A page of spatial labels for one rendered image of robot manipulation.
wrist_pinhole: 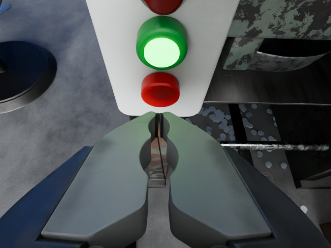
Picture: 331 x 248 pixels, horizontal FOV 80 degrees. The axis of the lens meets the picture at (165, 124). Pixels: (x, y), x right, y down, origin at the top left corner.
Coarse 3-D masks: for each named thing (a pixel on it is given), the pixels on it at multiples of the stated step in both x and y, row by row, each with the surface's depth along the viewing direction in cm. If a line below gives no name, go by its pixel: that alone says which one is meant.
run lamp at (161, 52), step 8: (152, 40) 10; (160, 40) 10; (168, 40) 10; (152, 48) 10; (160, 48) 10; (168, 48) 10; (176, 48) 10; (144, 56) 11; (152, 56) 11; (160, 56) 11; (168, 56) 11; (176, 56) 11; (152, 64) 11; (160, 64) 11; (168, 64) 11
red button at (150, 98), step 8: (160, 72) 14; (144, 80) 14; (152, 80) 13; (160, 80) 13; (168, 80) 13; (176, 80) 14; (144, 88) 13; (152, 88) 13; (160, 88) 13; (168, 88) 13; (176, 88) 14; (144, 96) 14; (152, 96) 14; (160, 96) 14; (168, 96) 14; (176, 96) 14; (152, 104) 15; (160, 104) 15; (168, 104) 15
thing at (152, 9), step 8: (144, 0) 9; (152, 0) 8; (160, 0) 8; (168, 0) 8; (176, 0) 8; (184, 0) 9; (152, 8) 9; (160, 8) 9; (168, 8) 9; (176, 8) 9
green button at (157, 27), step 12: (144, 24) 10; (156, 24) 10; (168, 24) 10; (180, 24) 10; (144, 36) 10; (156, 36) 10; (168, 36) 10; (180, 36) 10; (144, 48) 10; (180, 48) 10; (144, 60) 11; (180, 60) 11
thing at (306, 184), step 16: (288, 112) 70; (304, 112) 62; (320, 112) 56; (288, 128) 70; (304, 128) 62; (320, 128) 56; (288, 160) 69; (304, 160) 62; (320, 160) 56; (304, 176) 62; (320, 176) 59
